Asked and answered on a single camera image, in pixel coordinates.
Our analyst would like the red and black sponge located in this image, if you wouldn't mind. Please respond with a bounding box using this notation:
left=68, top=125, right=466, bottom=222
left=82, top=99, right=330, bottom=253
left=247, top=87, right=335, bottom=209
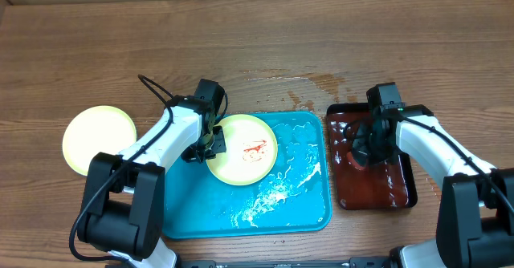
left=346, top=151, right=368, bottom=170

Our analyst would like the yellow plate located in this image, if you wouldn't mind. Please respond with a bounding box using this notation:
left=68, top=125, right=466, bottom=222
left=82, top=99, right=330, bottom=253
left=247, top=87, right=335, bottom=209
left=207, top=114, right=278, bottom=186
left=62, top=105, right=137, bottom=176

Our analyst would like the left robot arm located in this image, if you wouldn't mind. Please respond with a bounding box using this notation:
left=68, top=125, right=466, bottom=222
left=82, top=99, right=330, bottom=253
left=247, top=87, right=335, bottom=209
left=68, top=75, right=228, bottom=267

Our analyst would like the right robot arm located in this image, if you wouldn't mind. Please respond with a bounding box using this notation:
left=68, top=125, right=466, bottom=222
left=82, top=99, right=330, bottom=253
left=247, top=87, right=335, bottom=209
left=343, top=83, right=513, bottom=268

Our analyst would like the dark red tray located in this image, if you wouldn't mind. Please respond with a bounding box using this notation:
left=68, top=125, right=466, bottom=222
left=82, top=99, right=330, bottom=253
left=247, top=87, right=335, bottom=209
left=326, top=103, right=418, bottom=210

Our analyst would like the blue plastic tray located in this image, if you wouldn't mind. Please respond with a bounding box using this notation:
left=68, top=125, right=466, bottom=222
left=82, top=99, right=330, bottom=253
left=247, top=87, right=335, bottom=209
left=162, top=112, right=332, bottom=239

